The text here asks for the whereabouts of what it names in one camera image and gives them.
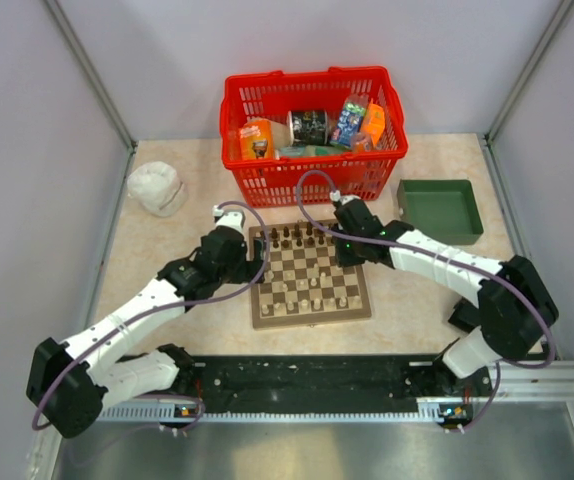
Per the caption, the orange carton package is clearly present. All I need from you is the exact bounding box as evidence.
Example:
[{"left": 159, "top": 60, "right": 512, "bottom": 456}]
[{"left": 352, "top": 103, "right": 385, "bottom": 153}]

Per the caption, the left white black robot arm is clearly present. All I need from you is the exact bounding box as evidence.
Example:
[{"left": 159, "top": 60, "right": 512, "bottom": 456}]
[{"left": 26, "top": 225, "right": 270, "bottom": 438}]

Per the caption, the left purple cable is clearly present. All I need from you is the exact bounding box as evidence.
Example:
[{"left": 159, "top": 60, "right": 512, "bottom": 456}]
[{"left": 30, "top": 200, "right": 271, "bottom": 432}]

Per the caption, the green plastic tray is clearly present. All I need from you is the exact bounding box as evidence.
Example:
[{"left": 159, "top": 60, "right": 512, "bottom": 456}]
[{"left": 396, "top": 179, "right": 484, "bottom": 246}]

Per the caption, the white crumpled cloth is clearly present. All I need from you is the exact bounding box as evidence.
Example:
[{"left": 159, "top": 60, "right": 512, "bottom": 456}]
[{"left": 127, "top": 161, "right": 187, "bottom": 218}]

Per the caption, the blue snack package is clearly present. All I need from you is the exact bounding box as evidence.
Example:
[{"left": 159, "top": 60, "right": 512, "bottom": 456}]
[{"left": 329, "top": 94, "right": 369, "bottom": 149}]

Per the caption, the black printed can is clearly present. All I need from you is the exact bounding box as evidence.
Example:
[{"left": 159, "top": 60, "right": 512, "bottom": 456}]
[{"left": 287, "top": 109, "right": 328, "bottom": 146}]

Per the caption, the wooden chess board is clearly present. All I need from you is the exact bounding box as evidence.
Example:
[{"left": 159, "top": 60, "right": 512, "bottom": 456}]
[{"left": 251, "top": 222, "right": 372, "bottom": 330}]

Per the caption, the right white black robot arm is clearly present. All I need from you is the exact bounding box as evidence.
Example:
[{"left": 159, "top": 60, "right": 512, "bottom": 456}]
[{"left": 330, "top": 191, "right": 559, "bottom": 396}]

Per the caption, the orange razor package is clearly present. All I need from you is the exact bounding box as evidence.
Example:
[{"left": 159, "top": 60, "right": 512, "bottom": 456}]
[{"left": 238, "top": 118, "right": 274, "bottom": 160}]

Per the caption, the black stand block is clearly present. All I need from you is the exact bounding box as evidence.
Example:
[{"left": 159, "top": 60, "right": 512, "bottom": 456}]
[{"left": 448, "top": 298, "right": 481, "bottom": 333}]

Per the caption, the black mounting base rail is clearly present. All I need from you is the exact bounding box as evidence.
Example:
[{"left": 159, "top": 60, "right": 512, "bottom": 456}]
[{"left": 136, "top": 353, "right": 473, "bottom": 415}]

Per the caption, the green pouch package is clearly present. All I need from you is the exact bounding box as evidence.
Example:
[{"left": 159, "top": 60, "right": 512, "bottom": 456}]
[{"left": 276, "top": 145, "right": 346, "bottom": 159}]

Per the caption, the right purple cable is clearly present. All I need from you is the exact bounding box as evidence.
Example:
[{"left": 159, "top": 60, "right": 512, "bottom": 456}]
[{"left": 295, "top": 169, "right": 556, "bottom": 370}]

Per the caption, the red plastic shopping basket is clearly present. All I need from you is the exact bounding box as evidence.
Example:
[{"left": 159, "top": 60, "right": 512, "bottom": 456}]
[{"left": 220, "top": 66, "right": 408, "bottom": 207}]

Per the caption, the purple cable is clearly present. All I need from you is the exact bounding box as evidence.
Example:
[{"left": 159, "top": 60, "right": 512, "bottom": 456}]
[
  {"left": 30, "top": 200, "right": 271, "bottom": 432},
  {"left": 295, "top": 169, "right": 556, "bottom": 370}
]

